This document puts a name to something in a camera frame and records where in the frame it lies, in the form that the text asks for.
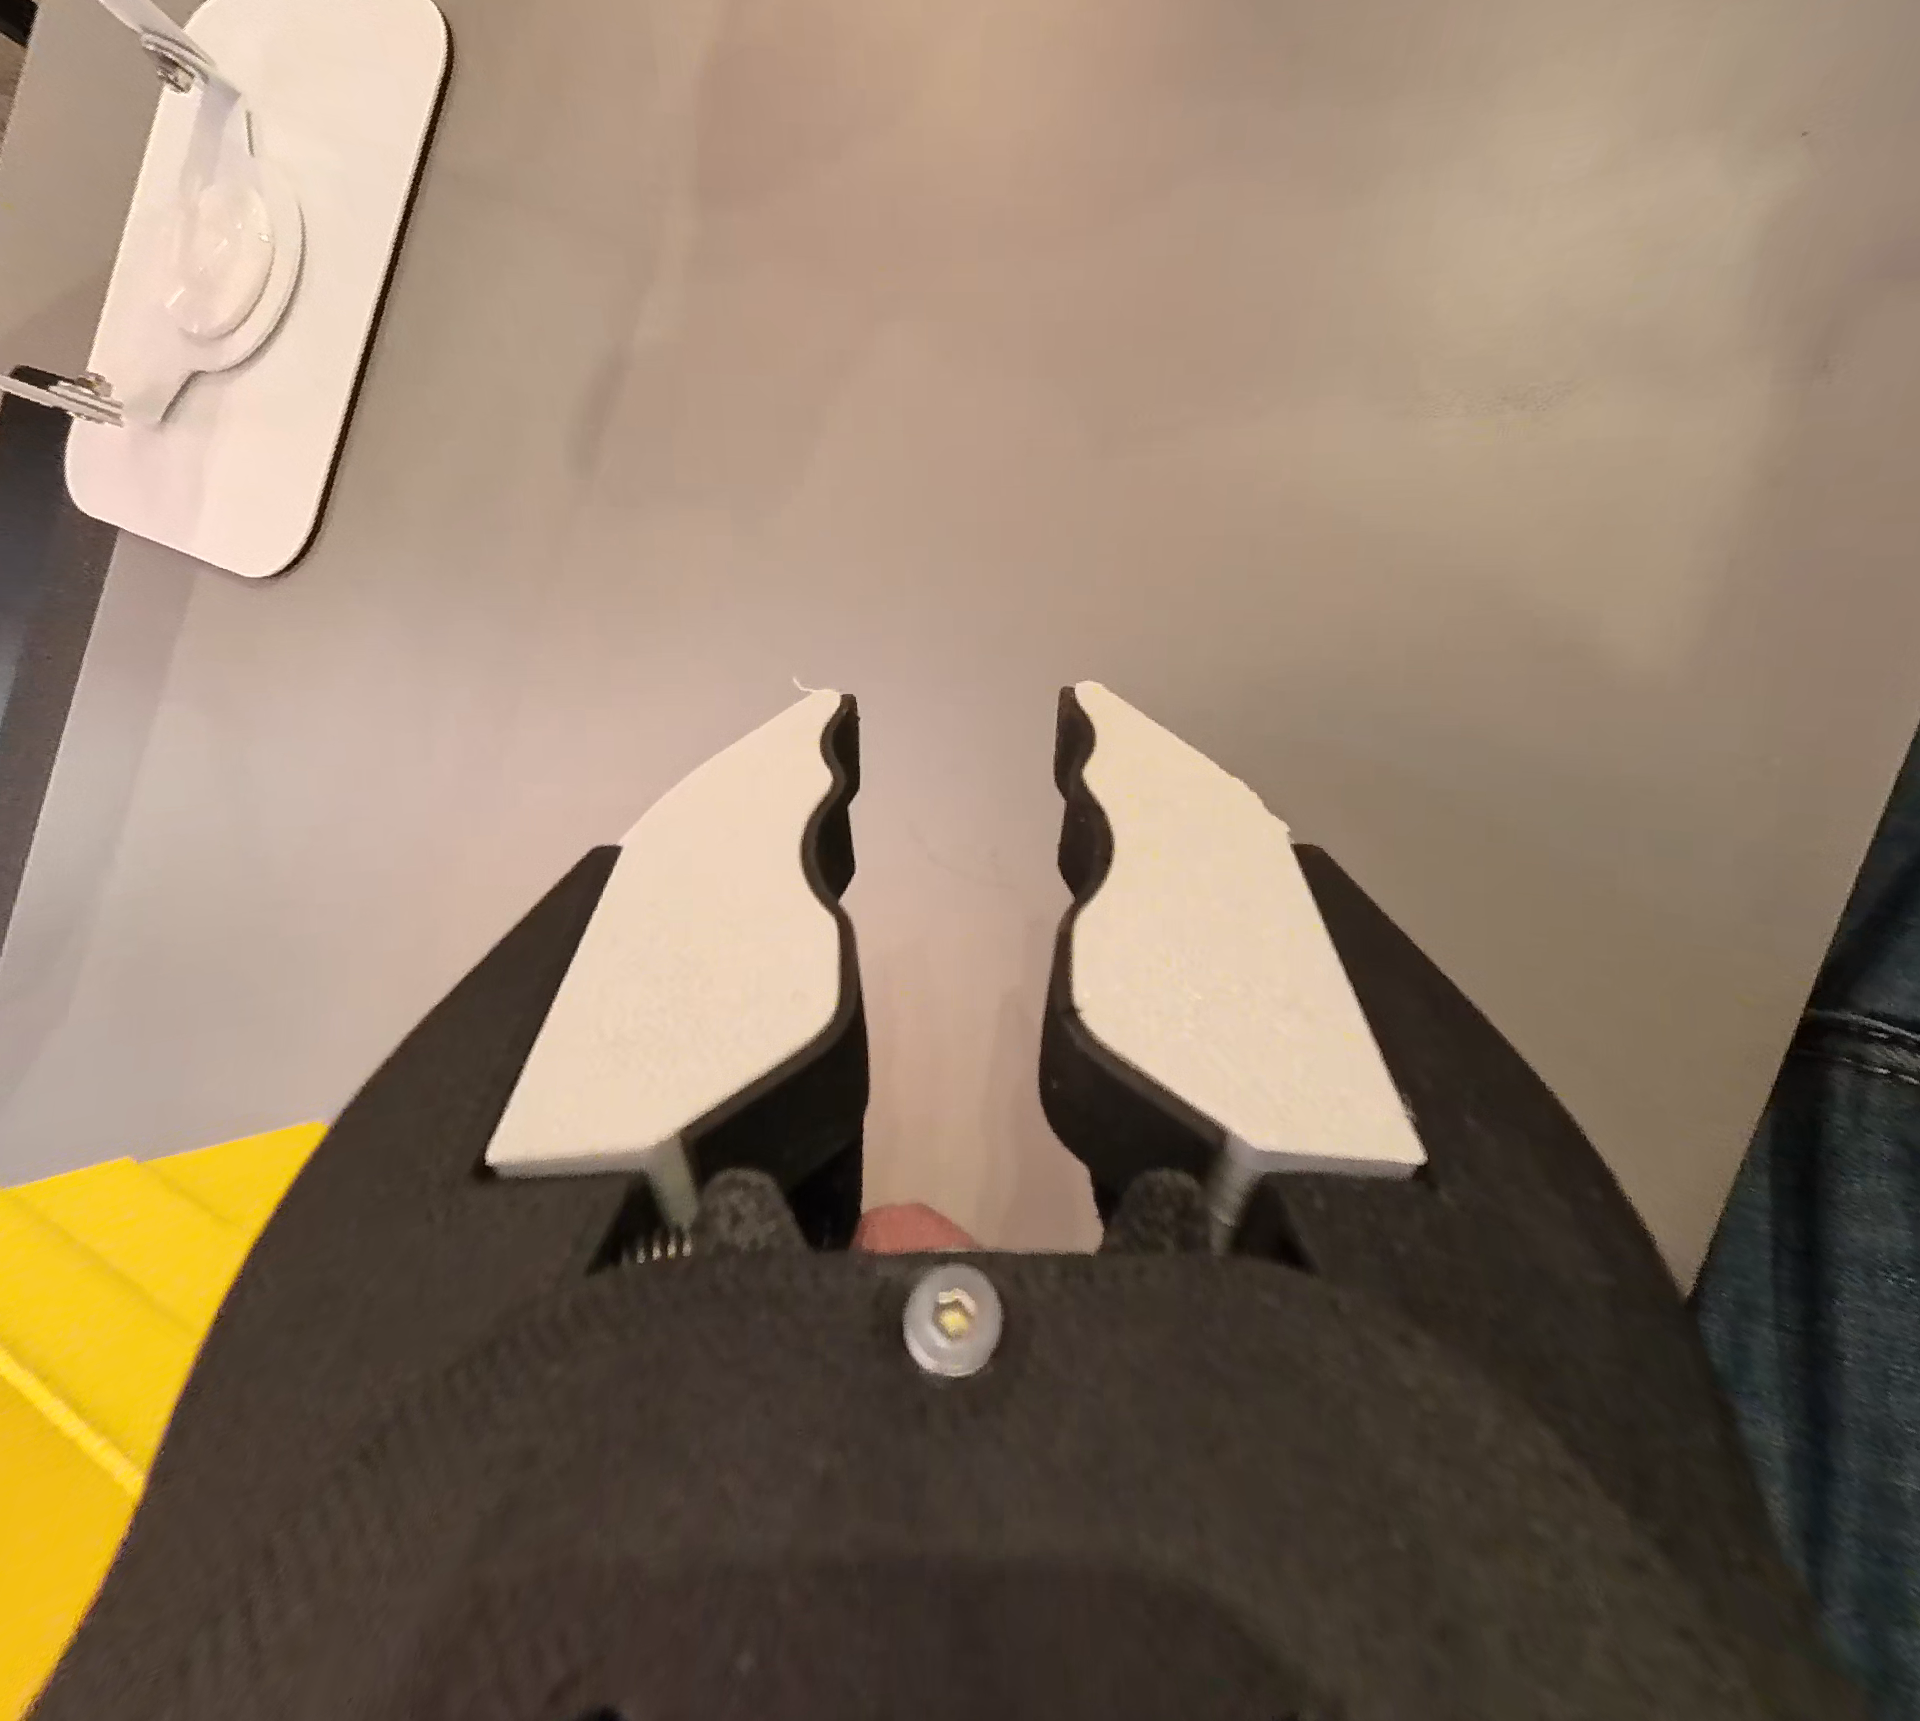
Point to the person's jeans leg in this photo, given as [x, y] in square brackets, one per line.
[1830, 1301]

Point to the clear acrylic holder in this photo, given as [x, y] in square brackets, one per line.
[225, 251]

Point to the white rounded board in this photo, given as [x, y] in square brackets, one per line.
[359, 191]

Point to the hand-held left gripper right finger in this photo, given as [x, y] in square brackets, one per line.
[1214, 988]

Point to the yellow plastic bin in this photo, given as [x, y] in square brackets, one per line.
[75, 1301]

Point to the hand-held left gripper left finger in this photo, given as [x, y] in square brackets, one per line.
[690, 988]

